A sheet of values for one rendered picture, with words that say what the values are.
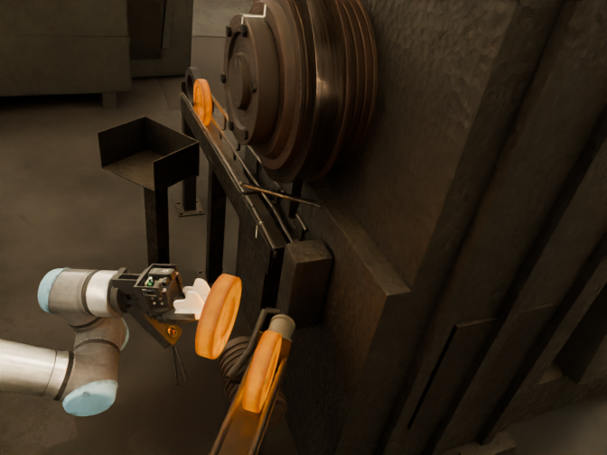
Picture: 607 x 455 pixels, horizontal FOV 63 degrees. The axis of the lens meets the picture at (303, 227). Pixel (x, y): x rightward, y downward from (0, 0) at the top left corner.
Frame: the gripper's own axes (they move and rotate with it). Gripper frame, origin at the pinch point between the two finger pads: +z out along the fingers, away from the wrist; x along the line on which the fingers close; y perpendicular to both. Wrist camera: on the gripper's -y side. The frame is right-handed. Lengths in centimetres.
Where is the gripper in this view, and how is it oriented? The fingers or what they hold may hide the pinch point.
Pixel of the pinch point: (219, 308)
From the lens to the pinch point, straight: 93.8
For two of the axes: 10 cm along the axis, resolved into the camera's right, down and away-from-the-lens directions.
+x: 2.3, -5.4, 8.1
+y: -1.3, -8.4, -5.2
